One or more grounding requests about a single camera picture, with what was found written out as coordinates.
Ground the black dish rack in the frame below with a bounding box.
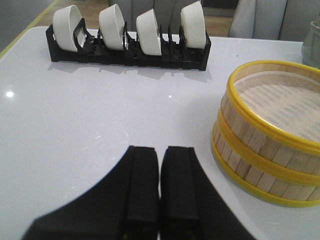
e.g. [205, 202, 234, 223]
[46, 18, 211, 71]

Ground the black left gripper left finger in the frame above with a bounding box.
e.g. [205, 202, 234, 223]
[23, 146, 159, 240]

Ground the green electric cooking pot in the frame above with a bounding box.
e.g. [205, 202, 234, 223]
[301, 20, 320, 69]

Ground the bamboo steamer tray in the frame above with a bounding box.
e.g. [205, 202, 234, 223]
[211, 129, 320, 209]
[212, 60, 320, 187]

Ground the right grey chair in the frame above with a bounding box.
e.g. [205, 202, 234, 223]
[228, 0, 320, 42]

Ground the white bowl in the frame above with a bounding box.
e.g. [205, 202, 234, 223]
[180, 0, 206, 49]
[52, 5, 82, 52]
[99, 4, 125, 51]
[136, 8, 162, 56]

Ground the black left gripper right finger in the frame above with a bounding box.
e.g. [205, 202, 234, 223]
[160, 146, 254, 240]

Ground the upper tray liner paper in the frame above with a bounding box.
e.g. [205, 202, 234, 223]
[234, 71, 320, 142]

